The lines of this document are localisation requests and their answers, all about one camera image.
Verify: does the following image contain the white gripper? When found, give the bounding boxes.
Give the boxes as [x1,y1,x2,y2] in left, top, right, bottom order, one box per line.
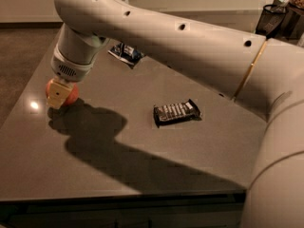
[46,46,95,110]

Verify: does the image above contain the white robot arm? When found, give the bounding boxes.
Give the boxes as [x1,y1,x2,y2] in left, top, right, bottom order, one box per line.
[47,0,304,228]

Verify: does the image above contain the blue white chip bag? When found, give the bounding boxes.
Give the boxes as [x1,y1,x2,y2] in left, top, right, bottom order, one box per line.
[108,43,144,67]

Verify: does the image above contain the black chocolate bar wrapper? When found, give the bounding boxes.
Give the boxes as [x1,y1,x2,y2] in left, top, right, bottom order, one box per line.
[153,99,201,126]

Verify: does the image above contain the black mesh pen cup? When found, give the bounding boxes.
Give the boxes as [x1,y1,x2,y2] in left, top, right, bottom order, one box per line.
[256,4,287,39]

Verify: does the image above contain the dark box with snacks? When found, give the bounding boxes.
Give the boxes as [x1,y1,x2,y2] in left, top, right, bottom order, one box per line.
[275,0,304,40]

